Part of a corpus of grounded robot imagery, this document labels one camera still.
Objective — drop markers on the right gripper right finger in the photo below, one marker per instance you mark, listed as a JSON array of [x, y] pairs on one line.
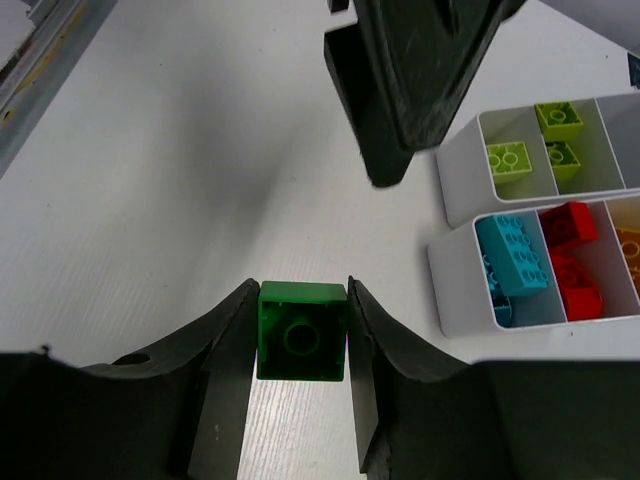
[[420, 413]]

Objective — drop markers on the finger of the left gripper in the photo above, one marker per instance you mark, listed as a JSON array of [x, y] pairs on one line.
[[424, 56], [386, 162]]

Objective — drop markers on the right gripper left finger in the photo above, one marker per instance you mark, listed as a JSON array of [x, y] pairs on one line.
[[174, 409]]

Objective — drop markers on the pale lime small lego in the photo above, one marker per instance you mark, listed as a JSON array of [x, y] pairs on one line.
[[508, 162]]

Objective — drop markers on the dark green square lego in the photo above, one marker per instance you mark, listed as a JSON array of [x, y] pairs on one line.
[[301, 331]]

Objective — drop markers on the lime square lego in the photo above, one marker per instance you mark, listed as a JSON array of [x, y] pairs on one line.
[[564, 162], [558, 122]]

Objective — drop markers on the long cyan lego brick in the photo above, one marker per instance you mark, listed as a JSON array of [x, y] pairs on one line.
[[509, 249]]

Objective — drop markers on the red curved lego brick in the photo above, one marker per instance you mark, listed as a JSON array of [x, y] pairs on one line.
[[581, 296]]

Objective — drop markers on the orange yellow lego brick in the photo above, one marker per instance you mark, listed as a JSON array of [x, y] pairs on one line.
[[629, 244]]

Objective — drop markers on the small cyan lego brick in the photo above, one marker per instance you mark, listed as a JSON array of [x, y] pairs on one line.
[[493, 284]]

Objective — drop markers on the red lego piece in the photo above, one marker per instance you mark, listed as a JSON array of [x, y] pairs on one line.
[[568, 226]]

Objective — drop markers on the right white divided container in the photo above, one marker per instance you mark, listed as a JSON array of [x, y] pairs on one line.
[[461, 290]]

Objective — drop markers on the white divided container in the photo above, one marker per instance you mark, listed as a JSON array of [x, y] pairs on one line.
[[461, 290], [607, 148]]

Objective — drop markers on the left white divided container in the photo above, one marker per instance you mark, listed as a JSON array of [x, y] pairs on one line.
[[607, 148]]

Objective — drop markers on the left blue table label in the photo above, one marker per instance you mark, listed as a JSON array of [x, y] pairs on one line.
[[634, 70]]

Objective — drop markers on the aluminium table rail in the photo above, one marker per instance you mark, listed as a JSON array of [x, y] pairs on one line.
[[41, 43]]

